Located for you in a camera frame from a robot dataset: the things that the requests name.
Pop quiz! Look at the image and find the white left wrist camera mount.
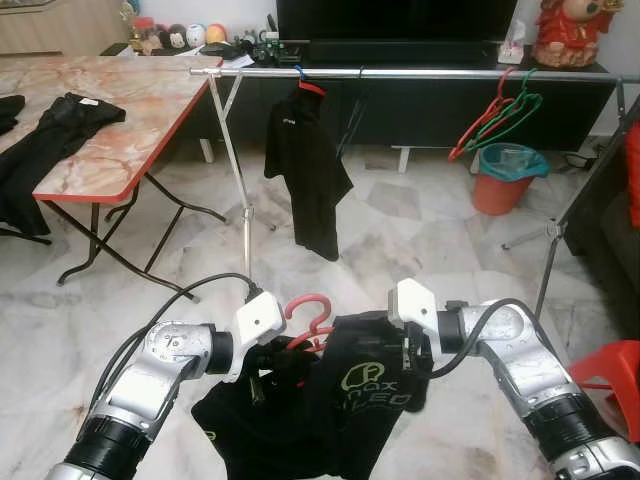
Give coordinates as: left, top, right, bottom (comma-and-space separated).
232, 292, 289, 383

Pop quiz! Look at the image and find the red figurine statue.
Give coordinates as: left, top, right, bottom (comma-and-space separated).
533, 0, 613, 69

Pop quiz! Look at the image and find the dark grey sofa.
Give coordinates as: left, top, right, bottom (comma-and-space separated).
565, 100, 640, 341

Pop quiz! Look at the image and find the black polo shirt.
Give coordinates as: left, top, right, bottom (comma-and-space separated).
0, 95, 26, 136
0, 93, 128, 237

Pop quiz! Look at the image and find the red plastic hanger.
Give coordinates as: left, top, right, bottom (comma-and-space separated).
284, 292, 337, 353
448, 68, 521, 163

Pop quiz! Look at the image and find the orange bin teal bag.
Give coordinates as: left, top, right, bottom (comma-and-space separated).
472, 143, 550, 216

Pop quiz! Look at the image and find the black soundbar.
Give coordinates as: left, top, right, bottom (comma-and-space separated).
308, 40, 501, 67

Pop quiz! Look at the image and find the black television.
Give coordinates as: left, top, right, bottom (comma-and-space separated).
276, 0, 519, 43

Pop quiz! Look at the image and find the red lid jar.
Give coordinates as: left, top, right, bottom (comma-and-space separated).
135, 15, 161, 53

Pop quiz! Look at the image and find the red plastic stool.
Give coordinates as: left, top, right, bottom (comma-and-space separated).
568, 340, 640, 443

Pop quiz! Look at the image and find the white paper stack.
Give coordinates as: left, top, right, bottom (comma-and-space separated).
218, 52, 257, 71

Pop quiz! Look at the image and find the marble folding table red edge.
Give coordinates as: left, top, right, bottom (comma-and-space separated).
0, 55, 229, 303

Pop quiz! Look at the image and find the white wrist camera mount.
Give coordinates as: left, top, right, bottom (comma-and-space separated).
388, 278, 441, 353
232, 292, 289, 383

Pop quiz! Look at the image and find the thin black hanger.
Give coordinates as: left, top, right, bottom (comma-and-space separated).
338, 72, 369, 156

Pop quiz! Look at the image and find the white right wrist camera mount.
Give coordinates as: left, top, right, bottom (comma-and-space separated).
388, 278, 441, 353

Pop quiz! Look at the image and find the green plastic hanger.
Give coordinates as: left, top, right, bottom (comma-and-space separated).
460, 68, 544, 158

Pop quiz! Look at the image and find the black eared toy head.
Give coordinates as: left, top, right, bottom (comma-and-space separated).
163, 22, 189, 51

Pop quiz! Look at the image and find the black shirt green logo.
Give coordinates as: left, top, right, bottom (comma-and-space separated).
190, 312, 438, 480

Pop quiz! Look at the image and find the green electronics board pile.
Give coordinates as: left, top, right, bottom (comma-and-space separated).
235, 30, 301, 66

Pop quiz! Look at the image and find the silver metal clothes rack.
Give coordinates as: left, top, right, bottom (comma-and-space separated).
190, 62, 640, 321

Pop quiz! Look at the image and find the white tissue box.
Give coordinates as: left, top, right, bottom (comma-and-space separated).
497, 18, 528, 66

